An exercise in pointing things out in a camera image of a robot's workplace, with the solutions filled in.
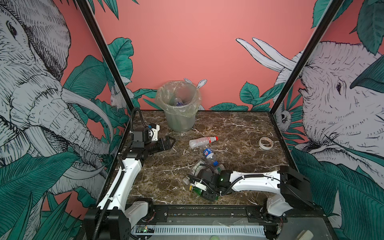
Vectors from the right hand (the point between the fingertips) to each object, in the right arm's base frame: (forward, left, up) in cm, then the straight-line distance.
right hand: (202, 191), depth 79 cm
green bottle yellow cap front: (0, +3, +1) cm, 3 cm away
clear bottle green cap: (+12, -9, 0) cm, 15 cm away
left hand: (+21, +18, +18) cm, 33 cm away
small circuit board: (-17, +28, -2) cm, 32 cm away
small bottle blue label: (+21, -5, +2) cm, 22 cm away
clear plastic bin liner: (+56, +9, +21) cm, 61 cm away
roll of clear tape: (+30, -44, -5) cm, 53 cm away
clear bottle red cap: (+31, -1, +1) cm, 31 cm away
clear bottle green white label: (+11, +4, +2) cm, 11 cm away
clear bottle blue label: (+56, +16, +14) cm, 60 cm away
